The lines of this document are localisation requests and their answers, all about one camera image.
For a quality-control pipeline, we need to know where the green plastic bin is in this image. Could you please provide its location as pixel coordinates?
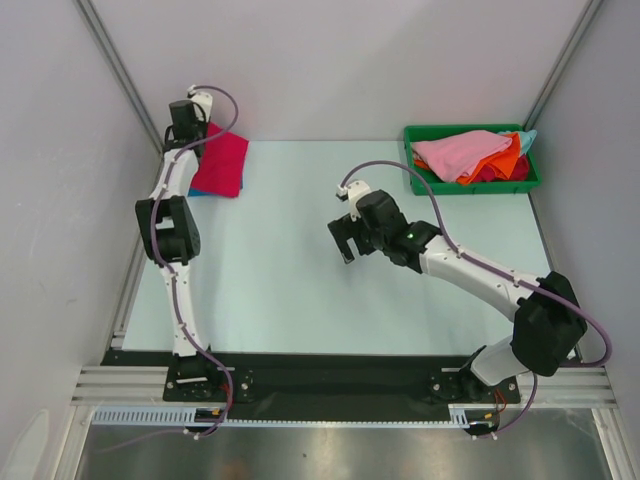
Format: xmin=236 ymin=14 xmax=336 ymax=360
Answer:
xmin=404 ymin=124 xmax=541 ymax=195

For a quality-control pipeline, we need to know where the right aluminium frame post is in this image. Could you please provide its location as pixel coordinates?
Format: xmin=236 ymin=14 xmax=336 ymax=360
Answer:
xmin=523 ymin=0 xmax=606 ymax=130

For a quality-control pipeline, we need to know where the aluminium frame post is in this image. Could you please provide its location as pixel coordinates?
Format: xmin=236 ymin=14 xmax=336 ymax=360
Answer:
xmin=72 ymin=0 xmax=163 ymax=153
xmin=523 ymin=0 xmax=606 ymax=130

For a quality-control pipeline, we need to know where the left aluminium frame post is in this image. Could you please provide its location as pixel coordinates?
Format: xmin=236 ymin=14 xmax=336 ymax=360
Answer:
xmin=72 ymin=0 xmax=163 ymax=153

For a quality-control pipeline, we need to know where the magenta t shirt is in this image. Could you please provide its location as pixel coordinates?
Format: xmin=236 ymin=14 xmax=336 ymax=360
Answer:
xmin=196 ymin=132 xmax=249 ymax=175

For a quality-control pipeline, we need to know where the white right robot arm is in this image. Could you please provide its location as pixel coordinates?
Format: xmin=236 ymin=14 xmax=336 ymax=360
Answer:
xmin=328 ymin=181 xmax=587 ymax=401

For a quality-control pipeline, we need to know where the dark red t shirt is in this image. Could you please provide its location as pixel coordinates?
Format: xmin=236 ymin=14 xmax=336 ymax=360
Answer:
xmin=472 ymin=155 xmax=530 ymax=183

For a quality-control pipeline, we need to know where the slotted cable duct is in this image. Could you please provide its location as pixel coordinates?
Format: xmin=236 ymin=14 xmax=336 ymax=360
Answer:
xmin=92 ymin=403 xmax=501 ymax=430

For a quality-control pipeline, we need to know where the folded blue t shirt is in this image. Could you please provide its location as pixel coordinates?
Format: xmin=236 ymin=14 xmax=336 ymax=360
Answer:
xmin=188 ymin=167 xmax=244 ymax=198

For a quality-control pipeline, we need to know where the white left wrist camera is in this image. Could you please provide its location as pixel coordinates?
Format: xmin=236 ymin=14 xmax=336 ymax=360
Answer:
xmin=187 ymin=85 xmax=213 ymax=122

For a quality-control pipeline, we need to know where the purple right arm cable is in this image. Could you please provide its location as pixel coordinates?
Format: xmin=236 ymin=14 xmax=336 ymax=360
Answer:
xmin=341 ymin=159 xmax=615 ymax=441

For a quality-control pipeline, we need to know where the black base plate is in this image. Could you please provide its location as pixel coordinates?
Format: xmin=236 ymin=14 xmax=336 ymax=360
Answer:
xmin=102 ymin=351 xmax=522 ymax=423

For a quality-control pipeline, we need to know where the aluminium front rail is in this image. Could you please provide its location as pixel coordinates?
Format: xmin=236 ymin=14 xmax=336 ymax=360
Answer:
xmin=71 ymin=366 xmax=617 ymax=409

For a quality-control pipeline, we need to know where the orange t shirt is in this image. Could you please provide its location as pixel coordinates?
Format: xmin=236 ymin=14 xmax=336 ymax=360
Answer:
xmin=411 ymin=130 xmax=521 ymax=185

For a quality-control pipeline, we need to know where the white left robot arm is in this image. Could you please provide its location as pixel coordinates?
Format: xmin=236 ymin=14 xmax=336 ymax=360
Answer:
xmin=135 ymin=99 xmax=221 ymax=402

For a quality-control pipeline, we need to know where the light blue t shirt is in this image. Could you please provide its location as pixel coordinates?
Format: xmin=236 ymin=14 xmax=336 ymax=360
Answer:
xmin=499 ymin=129 xmax=538 ymax=156

